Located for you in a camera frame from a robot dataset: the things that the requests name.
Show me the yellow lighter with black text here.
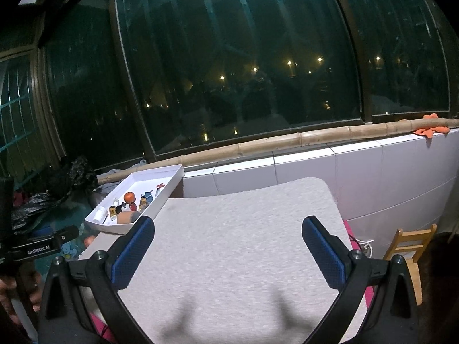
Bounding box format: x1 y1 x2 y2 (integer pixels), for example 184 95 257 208
139 196 149 213

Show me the blue binder clip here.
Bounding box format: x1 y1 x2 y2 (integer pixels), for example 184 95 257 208
143 191 153 204

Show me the small white dropper bottle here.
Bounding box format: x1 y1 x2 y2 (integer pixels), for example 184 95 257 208
93 207 107 224

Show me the person left hand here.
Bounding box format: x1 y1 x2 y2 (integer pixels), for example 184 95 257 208
1 270 43 325

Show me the brown tape roll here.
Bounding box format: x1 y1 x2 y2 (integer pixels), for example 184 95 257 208
117 210 141 224

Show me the white cardboard tray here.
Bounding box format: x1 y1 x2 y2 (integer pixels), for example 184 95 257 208
85 165 184 234

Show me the small wooden chair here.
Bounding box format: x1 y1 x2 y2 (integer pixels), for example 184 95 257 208
384 224 437 306

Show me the orange cloth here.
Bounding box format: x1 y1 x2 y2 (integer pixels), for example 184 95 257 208
413 113 450 139

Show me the bamboo pole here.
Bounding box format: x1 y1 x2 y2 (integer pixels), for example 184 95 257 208
97 117 458 185

